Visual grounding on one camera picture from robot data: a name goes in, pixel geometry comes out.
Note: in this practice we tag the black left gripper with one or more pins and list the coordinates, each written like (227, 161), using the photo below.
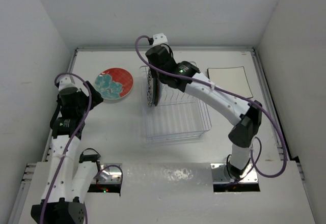
(96, 99)

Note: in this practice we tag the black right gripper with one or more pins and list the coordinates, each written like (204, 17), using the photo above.
(168, 50)

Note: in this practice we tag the blue floral white plate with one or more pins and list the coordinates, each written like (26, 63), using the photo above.
(151, 88)

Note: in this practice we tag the dark teal glazed plate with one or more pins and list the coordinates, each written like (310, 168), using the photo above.
(156, 90)

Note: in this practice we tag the large red teal flower plate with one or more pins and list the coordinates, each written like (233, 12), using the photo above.
(114, 83)

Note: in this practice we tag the square beige plate black rim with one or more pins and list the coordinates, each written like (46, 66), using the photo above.
(231, 79)

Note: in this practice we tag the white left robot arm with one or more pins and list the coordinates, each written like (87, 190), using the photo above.
(63, 200)

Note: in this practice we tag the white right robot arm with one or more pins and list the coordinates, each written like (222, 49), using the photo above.
(186, 77)

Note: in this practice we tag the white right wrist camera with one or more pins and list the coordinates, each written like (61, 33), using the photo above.
(158, 39)

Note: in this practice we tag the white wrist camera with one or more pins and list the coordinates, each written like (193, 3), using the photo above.
(158, 39)
(66, 81)

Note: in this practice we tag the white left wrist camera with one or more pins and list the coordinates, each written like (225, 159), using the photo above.
(66, 81)

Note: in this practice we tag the white wire dish rack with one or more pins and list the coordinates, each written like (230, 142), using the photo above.
(177, 117)

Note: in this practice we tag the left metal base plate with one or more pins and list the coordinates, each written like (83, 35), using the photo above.
(110, 173)

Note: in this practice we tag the metal base plate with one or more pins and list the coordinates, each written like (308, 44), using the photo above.
(221, 176)
(110, 173)

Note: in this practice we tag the aluminium table edge rail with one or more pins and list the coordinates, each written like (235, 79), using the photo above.
(63, 200)

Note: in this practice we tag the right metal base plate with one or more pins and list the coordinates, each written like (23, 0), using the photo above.
(221, 176)

